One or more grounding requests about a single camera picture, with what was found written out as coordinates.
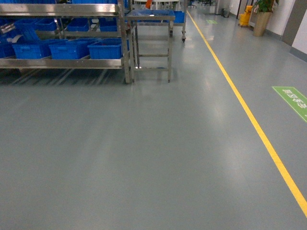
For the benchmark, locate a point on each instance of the stainless steel shelf rack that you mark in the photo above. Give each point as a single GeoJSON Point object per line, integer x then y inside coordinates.
{"type": "Point", "coordinates": [72, 11]}

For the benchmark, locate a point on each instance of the blue plastic bin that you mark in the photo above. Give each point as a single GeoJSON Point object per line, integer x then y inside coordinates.
{"type": "Point", "coordinates": [73, 49]}
{"type": "Point", "coordinates": [110, 48]}
{"type": "Point", "coordinates": [37, 49]}

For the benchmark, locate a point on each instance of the small stainless steel table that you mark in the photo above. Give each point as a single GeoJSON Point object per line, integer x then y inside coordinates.
{"type": "Point", "coordinates": [150, 18]}

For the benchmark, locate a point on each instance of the blue plastic bin middle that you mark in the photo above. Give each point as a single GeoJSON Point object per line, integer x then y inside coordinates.
{"type": "Point", "coordinates": [73, 49]}

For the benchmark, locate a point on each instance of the far steel cart rack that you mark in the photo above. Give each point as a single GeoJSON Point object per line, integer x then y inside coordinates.
{"type": "Point", "coordinates": [180, 9]}

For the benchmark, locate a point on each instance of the blue plastic bin left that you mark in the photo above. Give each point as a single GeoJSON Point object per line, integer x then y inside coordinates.
{"type": "Point", "coordinates": [37, 49]}

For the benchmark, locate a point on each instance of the yellow mop bucket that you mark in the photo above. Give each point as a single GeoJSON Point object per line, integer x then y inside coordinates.
{"type": "Point", "coordinates": [244, 18]}

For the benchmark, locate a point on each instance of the potted plant in tan planter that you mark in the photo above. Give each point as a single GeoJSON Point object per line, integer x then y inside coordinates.
{"type": "Point", "coordinates": [263, 10]}

